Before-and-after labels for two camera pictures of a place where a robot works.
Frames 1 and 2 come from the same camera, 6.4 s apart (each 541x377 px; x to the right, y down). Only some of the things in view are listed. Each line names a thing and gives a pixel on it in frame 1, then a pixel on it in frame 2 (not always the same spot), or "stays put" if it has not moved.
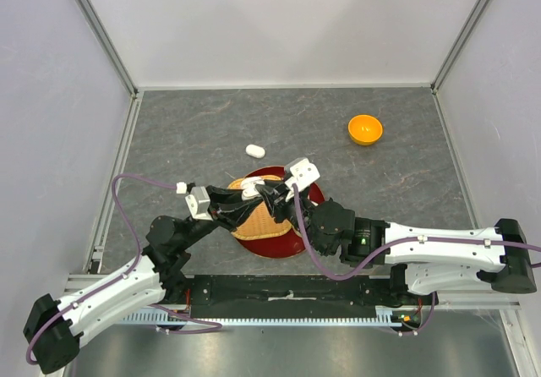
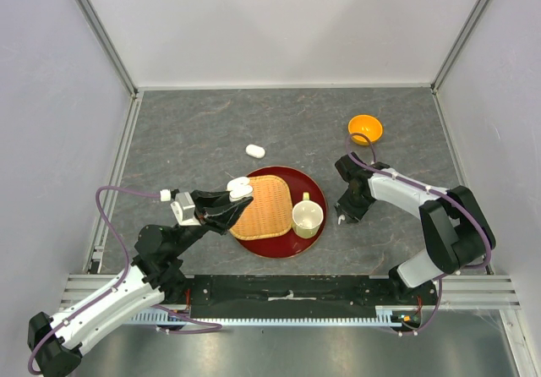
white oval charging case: (255, 150) stays put
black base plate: (306, 297) stays put
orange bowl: (364, 129) stays put
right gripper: (275, 199) -> (355, 214)
